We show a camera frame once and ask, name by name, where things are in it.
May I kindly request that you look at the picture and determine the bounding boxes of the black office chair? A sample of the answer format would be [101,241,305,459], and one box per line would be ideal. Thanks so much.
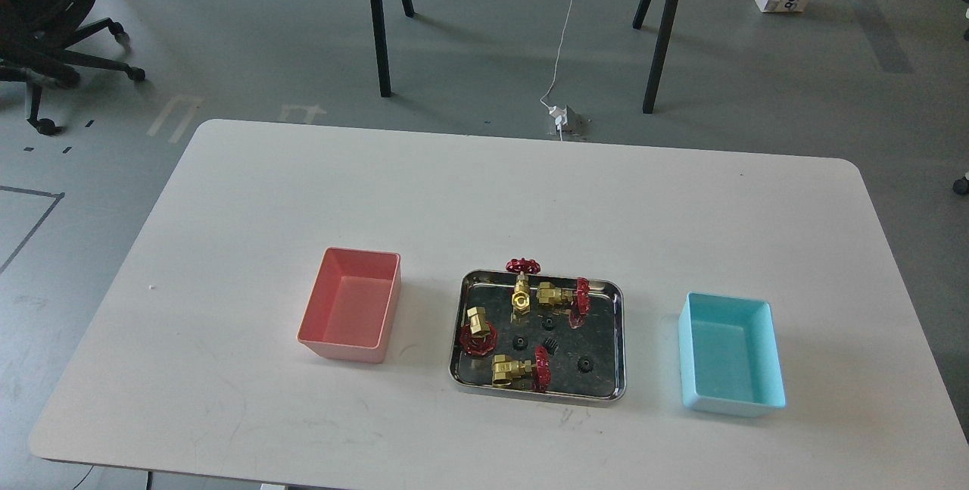
[1,0,145,136]

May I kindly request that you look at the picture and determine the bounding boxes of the stainless steel tray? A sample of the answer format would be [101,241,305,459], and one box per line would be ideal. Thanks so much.
[449,270,625,404]

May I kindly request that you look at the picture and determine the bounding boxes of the black table leg left front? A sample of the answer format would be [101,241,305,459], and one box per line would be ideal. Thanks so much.
[369,0,392,98]

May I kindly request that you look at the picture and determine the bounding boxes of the light blue plastic box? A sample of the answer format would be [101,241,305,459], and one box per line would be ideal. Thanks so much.
[678,291,788,417]

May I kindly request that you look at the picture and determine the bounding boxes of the brass valve red wheel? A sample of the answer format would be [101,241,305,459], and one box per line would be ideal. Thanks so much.
[458,306,498,357]
[491,345,553,393]
[506,258,541,317]

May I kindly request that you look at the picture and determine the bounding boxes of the white power adapter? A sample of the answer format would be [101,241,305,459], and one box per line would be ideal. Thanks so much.
[548,105,585,136]

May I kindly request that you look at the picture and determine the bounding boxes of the pink plastic box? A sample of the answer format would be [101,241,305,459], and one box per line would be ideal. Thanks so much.
[297,246,400,364]

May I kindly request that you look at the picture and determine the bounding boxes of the black caster wheel right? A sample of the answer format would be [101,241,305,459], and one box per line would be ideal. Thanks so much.
[952,176,969,196]

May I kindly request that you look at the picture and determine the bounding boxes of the brass valve top right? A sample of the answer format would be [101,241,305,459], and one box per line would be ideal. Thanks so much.
[537,277,590,329]

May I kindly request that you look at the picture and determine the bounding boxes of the white cable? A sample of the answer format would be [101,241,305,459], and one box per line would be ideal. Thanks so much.
[540,0,585,108]

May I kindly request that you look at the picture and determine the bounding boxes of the brass valve bottom red wheel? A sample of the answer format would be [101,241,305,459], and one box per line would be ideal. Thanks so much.
[491,345,553,393]

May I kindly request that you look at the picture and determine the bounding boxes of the black table leg right front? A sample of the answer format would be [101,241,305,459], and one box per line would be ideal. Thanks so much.
[641,0,679,114]

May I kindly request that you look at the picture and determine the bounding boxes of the brass valve upright red wheel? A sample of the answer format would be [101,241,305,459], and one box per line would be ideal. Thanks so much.
[506,258,541,317]

